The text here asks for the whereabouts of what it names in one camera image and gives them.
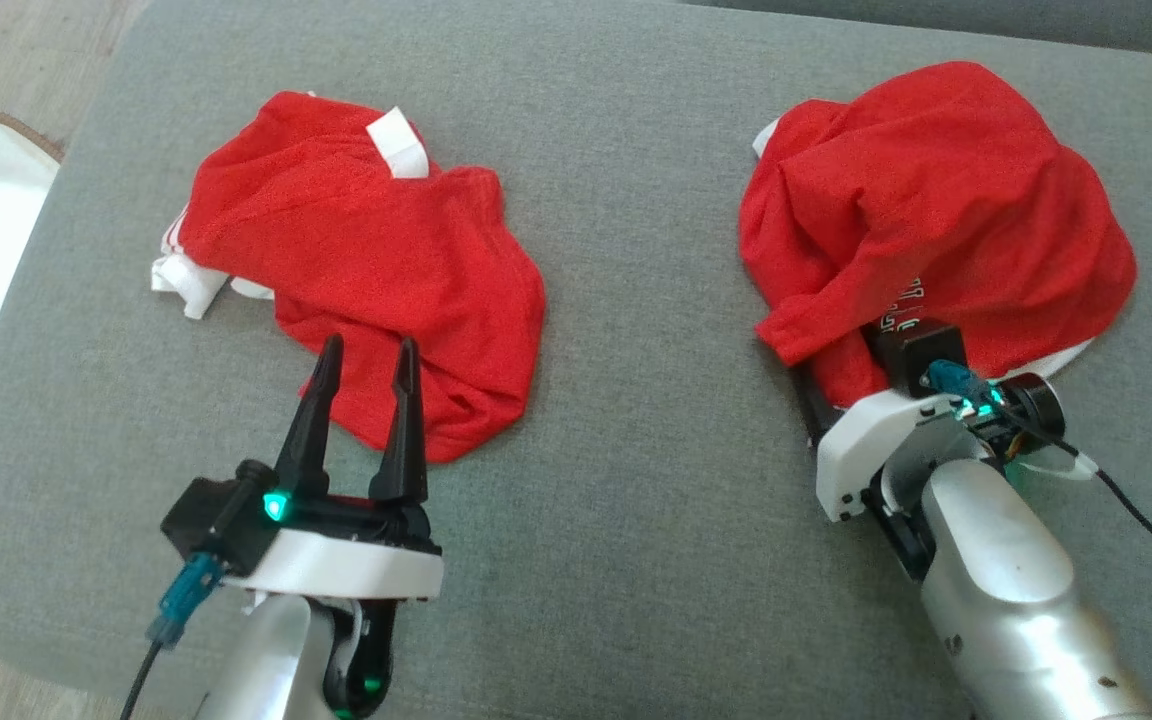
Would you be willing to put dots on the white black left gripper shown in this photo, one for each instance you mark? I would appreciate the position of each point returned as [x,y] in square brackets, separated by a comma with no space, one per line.
[356,565]

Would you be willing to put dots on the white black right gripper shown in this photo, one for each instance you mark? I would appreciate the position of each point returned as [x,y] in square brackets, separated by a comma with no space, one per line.
[866,450]

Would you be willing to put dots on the red shirt with white sleeves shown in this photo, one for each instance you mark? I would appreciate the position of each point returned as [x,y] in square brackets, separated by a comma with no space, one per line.
[336,230]

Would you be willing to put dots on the red shorts with print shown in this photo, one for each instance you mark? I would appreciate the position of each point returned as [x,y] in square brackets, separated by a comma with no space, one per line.
[936,200]

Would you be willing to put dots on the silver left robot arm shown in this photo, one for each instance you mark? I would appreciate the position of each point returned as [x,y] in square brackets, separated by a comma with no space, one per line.
[266,660]

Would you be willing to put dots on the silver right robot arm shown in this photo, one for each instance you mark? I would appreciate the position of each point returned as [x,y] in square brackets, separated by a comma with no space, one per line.
[1006,580]

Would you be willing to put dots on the grey fabric sofa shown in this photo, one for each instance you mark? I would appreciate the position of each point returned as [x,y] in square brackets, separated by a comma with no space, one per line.
[636,400]

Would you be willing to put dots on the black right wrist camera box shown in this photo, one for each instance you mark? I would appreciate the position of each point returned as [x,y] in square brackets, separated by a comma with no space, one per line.
[921,355]

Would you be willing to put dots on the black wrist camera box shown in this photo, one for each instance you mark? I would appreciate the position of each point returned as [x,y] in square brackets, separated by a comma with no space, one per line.
[921,355]
[206,520]

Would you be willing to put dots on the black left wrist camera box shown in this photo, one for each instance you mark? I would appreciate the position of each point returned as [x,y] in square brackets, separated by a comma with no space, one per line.
[206,520]

